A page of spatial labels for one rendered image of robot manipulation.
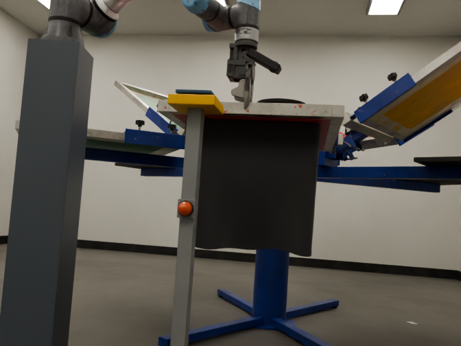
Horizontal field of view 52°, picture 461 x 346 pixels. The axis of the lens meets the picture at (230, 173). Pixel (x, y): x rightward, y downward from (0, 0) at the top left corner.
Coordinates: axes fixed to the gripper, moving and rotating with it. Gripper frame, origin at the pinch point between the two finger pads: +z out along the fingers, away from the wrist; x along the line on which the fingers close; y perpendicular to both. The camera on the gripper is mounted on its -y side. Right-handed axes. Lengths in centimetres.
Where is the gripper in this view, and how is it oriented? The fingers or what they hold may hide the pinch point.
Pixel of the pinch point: (248, 106)
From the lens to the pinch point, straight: 150.9
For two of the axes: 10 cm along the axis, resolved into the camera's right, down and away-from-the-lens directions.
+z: -0.7, 9.9, -0.7
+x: -1.6, -0.8, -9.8
